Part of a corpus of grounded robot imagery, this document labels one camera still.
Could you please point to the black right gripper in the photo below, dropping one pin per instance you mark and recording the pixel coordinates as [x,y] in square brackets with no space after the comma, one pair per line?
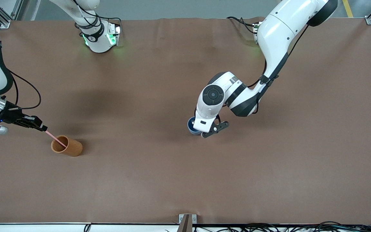
[11,116]

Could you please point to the blue cup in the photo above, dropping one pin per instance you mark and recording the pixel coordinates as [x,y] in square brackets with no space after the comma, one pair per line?
[192,128]

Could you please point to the pink chopstick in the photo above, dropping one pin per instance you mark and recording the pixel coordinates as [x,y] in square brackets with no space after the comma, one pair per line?
[56,139]

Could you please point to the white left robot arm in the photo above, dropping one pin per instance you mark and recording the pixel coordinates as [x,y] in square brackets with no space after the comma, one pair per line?
[275,29]

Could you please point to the orange cylindrical cup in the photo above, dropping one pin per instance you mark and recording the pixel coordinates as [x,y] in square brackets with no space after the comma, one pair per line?
[71,149]

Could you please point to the brown table mat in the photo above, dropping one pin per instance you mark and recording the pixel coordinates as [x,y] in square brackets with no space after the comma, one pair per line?
[185,180]

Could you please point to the left base connector plate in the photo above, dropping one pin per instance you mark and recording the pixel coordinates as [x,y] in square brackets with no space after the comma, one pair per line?
[255,32]

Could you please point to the base connector plate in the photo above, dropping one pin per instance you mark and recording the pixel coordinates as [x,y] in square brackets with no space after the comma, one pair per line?
[255,32]
[116,33]

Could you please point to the right base connector plate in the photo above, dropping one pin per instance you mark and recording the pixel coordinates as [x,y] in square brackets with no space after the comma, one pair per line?
[116,33]

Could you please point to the metal bracket with pole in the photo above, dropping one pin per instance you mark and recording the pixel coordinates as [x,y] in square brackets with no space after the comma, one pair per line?
[187,220]

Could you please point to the white table edge rail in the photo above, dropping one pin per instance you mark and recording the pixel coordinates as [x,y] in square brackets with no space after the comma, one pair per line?
[27,228]

